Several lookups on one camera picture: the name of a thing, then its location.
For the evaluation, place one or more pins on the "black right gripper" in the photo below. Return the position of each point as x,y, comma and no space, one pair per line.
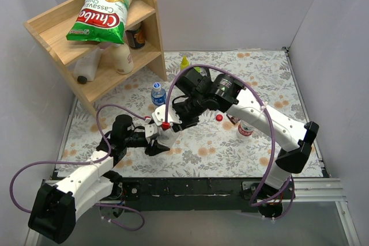
184,113

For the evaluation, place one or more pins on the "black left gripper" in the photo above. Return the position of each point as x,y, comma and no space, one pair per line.
154,145

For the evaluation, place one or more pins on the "clear plastic bottle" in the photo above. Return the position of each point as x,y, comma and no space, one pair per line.
167,138

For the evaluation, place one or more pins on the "blue label water bottle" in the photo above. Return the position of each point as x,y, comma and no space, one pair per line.
158,94

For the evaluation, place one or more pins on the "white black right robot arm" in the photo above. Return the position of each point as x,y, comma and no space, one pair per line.
230,95

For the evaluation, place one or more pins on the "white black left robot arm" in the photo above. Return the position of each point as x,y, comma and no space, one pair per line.
58,207

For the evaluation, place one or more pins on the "red bottle cap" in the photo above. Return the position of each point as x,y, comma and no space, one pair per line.
219,117

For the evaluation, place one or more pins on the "yellow glue bottle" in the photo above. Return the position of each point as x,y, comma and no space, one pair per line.
184,63

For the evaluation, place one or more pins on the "red label water bottle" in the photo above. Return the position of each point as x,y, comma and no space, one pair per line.
244,130

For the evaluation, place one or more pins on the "cream plastic bottle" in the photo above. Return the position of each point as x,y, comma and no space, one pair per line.
122,58

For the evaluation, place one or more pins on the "clear bottle black cap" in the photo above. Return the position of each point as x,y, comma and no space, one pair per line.
86,68

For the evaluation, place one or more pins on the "floral table mat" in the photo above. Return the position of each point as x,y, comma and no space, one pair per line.
210,149

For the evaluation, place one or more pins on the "brown snack packet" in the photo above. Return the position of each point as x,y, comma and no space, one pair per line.
233,119

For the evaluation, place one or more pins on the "black green product box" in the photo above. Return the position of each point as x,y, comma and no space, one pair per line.
201,70

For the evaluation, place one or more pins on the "dark orange drink can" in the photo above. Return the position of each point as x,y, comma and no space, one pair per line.
135,37

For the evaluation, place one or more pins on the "wooden shelf rack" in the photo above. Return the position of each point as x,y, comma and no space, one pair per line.
50,28

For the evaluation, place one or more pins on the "green cassava chips bag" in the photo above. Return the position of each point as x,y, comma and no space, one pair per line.
101,21

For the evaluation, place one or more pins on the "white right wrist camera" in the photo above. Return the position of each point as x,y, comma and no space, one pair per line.
163,115

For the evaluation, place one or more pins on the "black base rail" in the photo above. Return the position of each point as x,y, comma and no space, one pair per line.
185,193

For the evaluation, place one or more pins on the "aluminium frame rail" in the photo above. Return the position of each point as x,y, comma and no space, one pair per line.
319,190

